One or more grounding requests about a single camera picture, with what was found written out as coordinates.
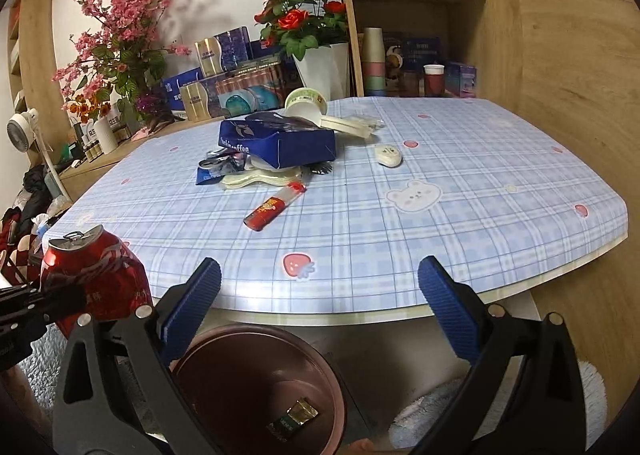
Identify orange artificial flowers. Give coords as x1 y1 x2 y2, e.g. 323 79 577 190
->
65 90 113 123

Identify blue plaid tablecloth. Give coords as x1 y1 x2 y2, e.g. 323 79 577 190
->
42 95 628 326

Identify tall gold blue box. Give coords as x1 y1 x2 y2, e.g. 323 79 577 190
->
194 26 251 76

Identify red soda can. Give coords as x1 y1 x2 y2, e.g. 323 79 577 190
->
40 225 153 336

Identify white desk fan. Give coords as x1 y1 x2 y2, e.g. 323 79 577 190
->
6 108 71 201

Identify green gold small packet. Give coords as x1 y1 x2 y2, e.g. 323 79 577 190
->
266 399 321 436

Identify stack of pastel cups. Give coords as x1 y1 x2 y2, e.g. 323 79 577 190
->
361 26 387 97

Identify pile of clothes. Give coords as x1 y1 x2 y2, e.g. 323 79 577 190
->
0 168 71 281

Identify dark striped box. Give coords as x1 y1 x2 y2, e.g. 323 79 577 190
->
235 58 286 76

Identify blue white box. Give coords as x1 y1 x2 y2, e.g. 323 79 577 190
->
161 69 206 116

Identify green yogurt cup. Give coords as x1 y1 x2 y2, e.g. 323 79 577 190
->
284 86 329 128

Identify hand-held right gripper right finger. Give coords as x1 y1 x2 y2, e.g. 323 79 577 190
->
417 255 608 455

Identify blue paper bag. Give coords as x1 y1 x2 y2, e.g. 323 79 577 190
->
195 112 338 186

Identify pink cherry blossom plant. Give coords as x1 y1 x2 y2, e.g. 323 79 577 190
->
52 0 193 126

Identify red rose plant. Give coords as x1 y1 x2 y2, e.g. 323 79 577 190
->
254 0 348 61

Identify grey fluffy rug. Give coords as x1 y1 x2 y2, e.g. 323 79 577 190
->
27 327 68 411

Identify black mini tripod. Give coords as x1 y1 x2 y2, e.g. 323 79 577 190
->
145 112 176 133

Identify red cup white lid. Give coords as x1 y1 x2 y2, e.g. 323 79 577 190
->
423 64 447 97

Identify dark blue moon box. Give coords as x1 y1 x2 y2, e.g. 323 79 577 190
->
385 32 443 86

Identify white fluffy rug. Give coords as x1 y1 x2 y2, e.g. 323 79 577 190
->
389 360 608 455

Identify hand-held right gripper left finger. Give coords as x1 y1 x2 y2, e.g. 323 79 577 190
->
52 257 223 455

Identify white round case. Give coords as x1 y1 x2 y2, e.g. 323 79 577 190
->
374 144 403 167

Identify white flower pot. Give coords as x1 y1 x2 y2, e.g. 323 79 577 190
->
292 42 351 98

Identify wide gold blue box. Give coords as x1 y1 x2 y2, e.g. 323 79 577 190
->
177 80 221 122

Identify small dark blue box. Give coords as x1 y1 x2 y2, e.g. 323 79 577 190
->
250 38 286 66

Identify foil snack wrapper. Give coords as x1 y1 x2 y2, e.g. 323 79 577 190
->
200 148 251 177

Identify red snack wrapper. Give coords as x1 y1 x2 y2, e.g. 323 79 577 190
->
243 182 307 232

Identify white slim vase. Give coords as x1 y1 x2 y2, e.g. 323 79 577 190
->
92 115 118 154

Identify brown trash bin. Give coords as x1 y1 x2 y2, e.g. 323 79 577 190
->
170 322 348 455

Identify pink teal dish box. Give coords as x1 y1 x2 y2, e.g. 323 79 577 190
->
200 62 296 118

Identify plastic white fork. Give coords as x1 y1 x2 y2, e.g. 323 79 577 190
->
320 114 386 138

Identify brown glass cup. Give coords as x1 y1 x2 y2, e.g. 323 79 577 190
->
397 70 420 96

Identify purple artificial flowers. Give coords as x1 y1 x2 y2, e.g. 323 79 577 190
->
135 91 163 118

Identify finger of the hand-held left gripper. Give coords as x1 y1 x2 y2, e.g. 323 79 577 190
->
0 284 90 336

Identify small purple box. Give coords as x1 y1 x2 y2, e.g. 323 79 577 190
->
445 62 478 98

